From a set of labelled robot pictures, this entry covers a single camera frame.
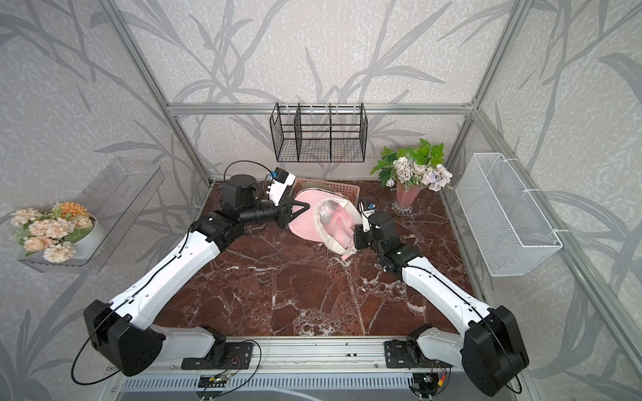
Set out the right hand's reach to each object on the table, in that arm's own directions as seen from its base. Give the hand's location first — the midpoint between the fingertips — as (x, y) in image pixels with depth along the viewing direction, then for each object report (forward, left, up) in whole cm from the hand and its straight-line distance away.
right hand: (357, 224), depth 83 cm
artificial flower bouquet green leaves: (+17, -22, +10) cm, 30 cm away
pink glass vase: (+17, -20, -4) cm, 27 cm away
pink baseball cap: (0, +9, +3) cm, 9 cm away
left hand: (-4, +15, +15) cm, 22 cm away
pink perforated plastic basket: (+27, +1, -12) cm, 30 cm away
